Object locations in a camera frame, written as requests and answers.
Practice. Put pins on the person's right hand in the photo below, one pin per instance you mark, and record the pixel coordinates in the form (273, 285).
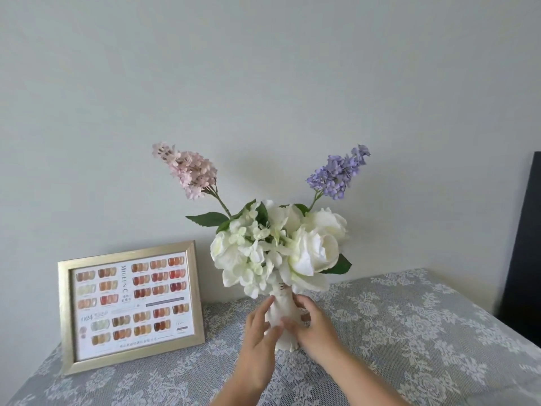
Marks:
(321, 342)

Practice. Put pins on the black shelf unit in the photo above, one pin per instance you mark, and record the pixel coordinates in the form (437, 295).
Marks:
(524, 249)

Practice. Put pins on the white cat-shaped vase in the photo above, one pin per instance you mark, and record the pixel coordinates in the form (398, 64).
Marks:
(287, 304)

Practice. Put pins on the gold framed nail colour chart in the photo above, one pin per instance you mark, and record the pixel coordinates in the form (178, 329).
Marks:
(127, 291)

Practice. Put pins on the pink lilac flower stem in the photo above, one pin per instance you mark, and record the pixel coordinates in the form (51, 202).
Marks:
(190, 169)

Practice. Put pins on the person's left hand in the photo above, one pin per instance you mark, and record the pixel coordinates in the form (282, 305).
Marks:
(258, 350)

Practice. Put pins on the white lace tablecloth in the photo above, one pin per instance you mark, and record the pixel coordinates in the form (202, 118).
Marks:
(414, 325)

